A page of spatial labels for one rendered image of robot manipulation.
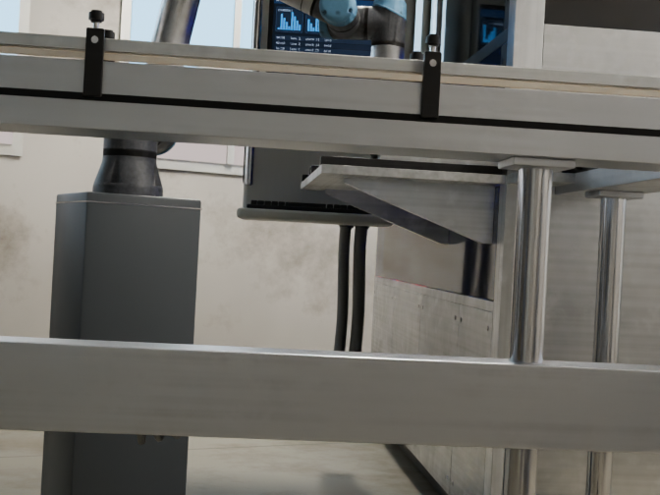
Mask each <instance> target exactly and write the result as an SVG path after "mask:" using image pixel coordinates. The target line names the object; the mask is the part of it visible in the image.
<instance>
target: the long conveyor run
mask: <svg viewBox="0 0 660 495"><path fill-rule="evenodd" d="M104 16H105V14H104V13H102V11H100V10H91V12H88V19H89V20H90V22H91V23H93V27H87V28H86V37H83V36H69V35H55V34H41V33H27V32H12V31H0V53H3V54H0V132H9V133H25V134H42V135H57V136H73V137H90V138H120V139H137V140H153V141H169V142H185V143H201V144H217V145H233V146H249V147H265V148H282V149H297V150H313V151H330V152H346V153H361V154H378V155H394V156H410V157H426V158H442V159H459V160H474V161H490V162H499V161H501V160H505V159H508V158H511V157H514V156H519V157H535V158H551V159H567V160H575V161H576V167H586V168H603V169H619V170H635V171H651V172H660V77H651V76H637V75H622V74H608V73H594V72H580V71H566V70H551V69H537V68H523V67H509V66H495V65H480V64H467V63H452V62H441V61H442V53H441V52H436V47H438V46H439V45H441V36H439V34H433V33H432V34H429V35H428V36H427V37H426V43H425V44H427V45H428V46H429V47H430V51H425V52H424V54H422V52H420V51H413V52H412V53H411V56H410V59H396V58H381V57H367V56H353V55H339V54H325V53H310V52H297V51H282V50H268V49H253V48H240V47H226V46H211V45H197V44H183V43H169V42H154V41H140V40H126V39H115V32H113V30H111V29H104V28H99V24H102V22H104ZM5 54H18V55H5ZM20 55H32V56H20ZM34 56H47V57H34ZM48 57H62V58H48ZM63 58H76V59H63ZM78 59H84V60H78ZM115 61H120V62H115ZM122 62H134V63H122ZM136 63H148V64H136ZM150 64H163V65H150ZM165 65H178V66H165ZM180 66H192V67H180ZM195 67H207V68H195ZM208 68H221V69H208ZM223 69H236V70H223ZM238 70H250V71H238ZM253 71H265V72H253ZM267 72H280V73H267ZM282 73H294V74H282ZM296 74H308V75H296ZM311 75H323V76H311ZM325 76H338V77H325ZM340 77H352V78H340ZM355 78H367V79H355ZM370 79H381V80H370ZM383 80H395V81H383ZM398 81H407V82H398ZM442 83H453V84H442ZM457 84H468V85H457ZM471 85H483V86H471ZM486 86H498V87H486ZM500 87H512V88H500ZM515 88H526V89H515ZM530 89H541V90H530ZM543 90H556V91H543ZM558 91H570V92H558ZM573 92H585V93H573ZM588 93H600V94H588ZM602 94H614V95H602ZM617 95H628V96H617ZM631 96H643V97H631ZM645 97H658V98H645Z"/></svg>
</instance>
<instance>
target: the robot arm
mask: <svg viewBox="0 0 660 495"><path fill-rule="evenodd" d="M279 1H281V2H283V3H285V4H288V5H290V6H292V7H294V8H296V9H298V10H300V11H302V12H304V13H306V14H308V15H310V16H313V17H314V18H316V19H318V20H319V22H318V27H319V34H320V36H321V37H323V38H331V39H334V40H336V39H354V40H371V53H370V57H381V58H396V59H404V53H405V34H406V22H407V4H406V2H405V1H404V0H374V3H373V5H372V6H369V7H368V6H357V2H356V0H279ZM199 3H200V0H161V4H160V8H159V12H158V16H157V20H156V24H155V28H154V32H153V36H152V39H151V41H154V42H169V43H183V44H190V42H191V38H192V34H193V27H194V23H195V19H196V15H197V11H198V7H199ZM175 144H176V143H175V142H169V141H153V140H137V139H120V138H105V137H104V138H103V156H102V162H101V165H100V167H99V170H98V173H97V175H96V178H95V180H94V183H93V186H92V191H93V192H96V193H121V194H135V195H149V196H162V197H163V188H162V184H161V180H160V176H159V172H158V169H157V164H156V158H157V155H161V154H164V153H166V152H168V151H169V150H170V149H171V148H172V147H173V146H174V145H175Z"/></svg>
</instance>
